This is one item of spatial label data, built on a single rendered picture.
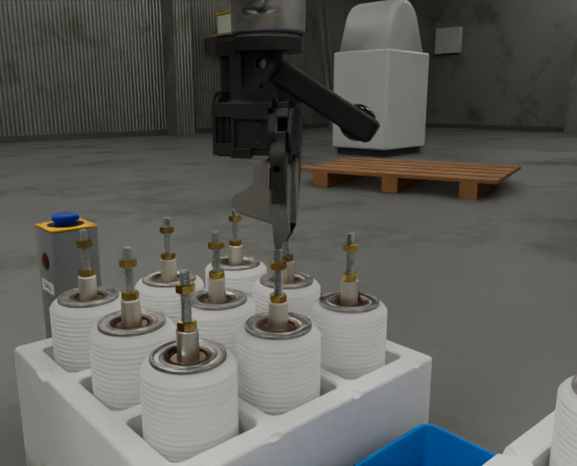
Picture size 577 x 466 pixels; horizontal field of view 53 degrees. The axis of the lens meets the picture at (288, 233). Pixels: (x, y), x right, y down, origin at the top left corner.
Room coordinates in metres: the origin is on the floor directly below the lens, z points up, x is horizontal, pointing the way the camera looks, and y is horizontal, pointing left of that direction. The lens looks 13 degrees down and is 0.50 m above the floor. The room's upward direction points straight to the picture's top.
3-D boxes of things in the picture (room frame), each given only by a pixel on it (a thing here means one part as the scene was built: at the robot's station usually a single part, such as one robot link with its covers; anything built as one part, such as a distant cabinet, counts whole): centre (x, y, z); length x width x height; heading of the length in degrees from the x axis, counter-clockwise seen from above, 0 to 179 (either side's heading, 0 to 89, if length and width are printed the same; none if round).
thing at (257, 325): (0.60, 0.01, 0.25); 0.08 x 0.08 x 0.01
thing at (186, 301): (0.53, 0.10, 0.30); 0.01 x 0.01 x 0.08
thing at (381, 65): (5.59, -0.88, 0.69); 0.77 x 0.65 x 1.38; 133
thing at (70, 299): (0.70, 0.26, 0.25); 0.08 x 0.08 x 0.01
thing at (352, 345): (0.68, -0.08, 0.16); 0.10 x 0.10 x 0.18
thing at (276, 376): (0.60, 0.01, 0.16); 0.10 x 0.10 x 0.18
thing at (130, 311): (0.61, 0.18, 0.26); 0.02 x 0.02 x 0.03
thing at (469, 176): (3.48, -0.75, 0.05); 1.17 x 0.80 x 0.11; 58
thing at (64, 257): (0.86, 0.34, 0.16); 0.07 x 0.07 x 0.31; 42
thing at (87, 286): (0.70, 0.26, 0.26); 0.02 x 0.02 x 0.03
